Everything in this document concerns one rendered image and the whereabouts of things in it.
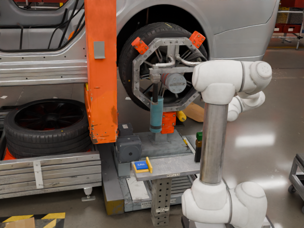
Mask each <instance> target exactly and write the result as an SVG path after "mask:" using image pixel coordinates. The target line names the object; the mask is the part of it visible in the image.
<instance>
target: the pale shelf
mask: <svg viewBox="0 0 304 228"><path fill-rule="evenodd" d="M194 160H195V155H188V156H181V157H169V158H161V159H153V160H149V161H150V163H151V166H152V173H150V171H148V172H140V173H136V171H135V169H134V166H133V165H134V163H135V161H133V162H131V166H132V169H133V172H134V175H135V178H136V181H147V180H154V179H161V178H169V177H176V176H186V175H193V174H199V173H200V163H195V161H194ZM144 161H146V160H144ZM136 162H139V161H136ZM141 162H142V161H141Z"/></svg>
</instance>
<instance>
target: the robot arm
mask: <svg viewBox="0 0 304 228"><path fill-rule="evenodd" d="M271 78H272V70H271V66H270V65H269V64H268V63H267V62H263V61H256V62H244V61H234V60H211V61H206V62H203V63H201V64H199V65H197V66H195V68H194V70H193V75H192V85H193V87H194V88H195V89H196V90H197V91H199V94H200V95H201V97H202V98H203V101H204V102H205V106H204V123H203V134H202V135H203V138H202V149H201V161H200V173H199V177H198V178H196V179H195V180H194V182H193V185H192V187H191V189H187V190H186V191H185V192H184V193H183V195H182V197H181V203H182V212H183V215H184V216H186V217H187V218H188V219H190V220H192V221H195V222H198V223H209V224H222V223H224V224H225V226H226V228H270V227H271V226H270V223H269V222H264V219H265V216H266V211H267V199H266V195H265V192H264V190H263V188H262V187H261V186H260V185H259V184H257V183H255V182H250V181H246V182H243V183H240V184H238V185H237V186H236V187H234V188H231V189H229V190H226V185H225V184H224V182H223V181H222V180H221V178H222V168H223V156H224V146H225V137H226V127H227V121H229V122H232V121H234V120H236V119H237V118H238V114H239V113H242V112H246V111H249V110H252V109H254V108H257V107H259V106H260V105H262V104H263V103H264V101H265V95H264V93H263V92H262V90H263V89H265V88H266V87H267V86H268V85H269V83H270V81H271ZM235 92H237V96H235V97H233V96H234V94H235Z"/></svg>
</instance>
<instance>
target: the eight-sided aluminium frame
mask: <svg viewBox="0 0 304 228"><path fill-rule="evenodd" d="M167 45H186V46H187V47H188V48H189V49H190V51H191V52H192V53H194V52H199V53H201V52H200V51H199V50H198V49H197V47H196V46H195V45H193V44H192V42H191V41H190V40H189V39H188V38H187V37H182V38H155V39H154V40H152V42H151V43H150V44H149V45H148V47H149V49H148V50H147V51H146V52H145V53H144V54H143V55H141V54H139V55H138V56H137V57H136V58H135V59H134V60H133V64H132V92H133V94H134V95H135V96H136V97H137V98H138V99H140V100H141V101H142V102H143V103H144V104H145V105H146V106H147V107H148V108H149V109H150V107H151V101H150V100H149V99H148V98H147V97H146V96H145V95H144V94H143V93H142V92H140V91H139V75H140V65H141V64H142V63H143V62H144V61H145V60H146V59H147V58H148V57H149V56H150V55H151V54H152V53H153V52H154V51H155V50H156V49H157V48H158V47H159V46H167ZM201 54H202V53H201ZM202 56H203V54H202ZM203 57H204V56H203ZM204 58H205V57H204ZM205 59H206V58H205ZM206 61H208V60H207V59H206ZM199 95H200V94H199V91H197V90H196V89H195V88H194V89H193V90H192V91H191V92H190V93H189V94H188V95H186V96H185V97H184V98H183V99H182V100H181V101H180V102H179V103H171V104H163V112H171V111H183V110H184V109H186V107H187V106H188V105H189V104H190V103H191V102H192V101H193V100H194V99H196V98H197V97H198V96H199Z"/></svg>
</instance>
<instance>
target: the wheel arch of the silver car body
mask: <svg viewBox="0 0 304 228"><path fill-rule="evenodd" d="M148 7H149V17H148V24H152V23H157V22H168V23H172V24H176V25H178V26H180V27H182V28H183V29H185V30H187V31H188V32H190V33H192V34H193V32H194V31H197V32H199V33H200V34H202V35H203V36H204V37H205V38H206V39H205V40H204V41H203V42H202V44H203V46H204V48H205V50H206V52H207V56H208V60H209V61H211V51H210V44H209V39H208V36H207V33H206V31H205V29H204V27H203V25H202V23H201V22H200V21H199V20H198V18H197V17H196V16H195V15H194V14H193V13H191V12H190V11H189V10H187V9H186V8H184V7H182V6H179V5H176V4H171V3H158V4H153V5H149V6H147V7H144V8H142V9H141V10H139V11H137V12H136V13H134V14H133V15H132V16H131V17H130V18H129V19H128V20H127V21H126V22H125V23H124V24H123V25H122V27H121V28H120V30H119V31H118V33H117V67H118V63H119V56H120V53H121V51H122V48H123V47H124V44H125V42H126V41H127V40H128V38H129V37H130V36H131V35H132V34H133V33H134V32H135V30H136V27H137V24H138V22H139V25H138V28H137V30H138V29H140V28H141V27H144V26H145V24H146V9H147V8H148ZM184 51H185V48H184V47H183V45H179V55H181V54H182V53H183V52H184Z"/></svg>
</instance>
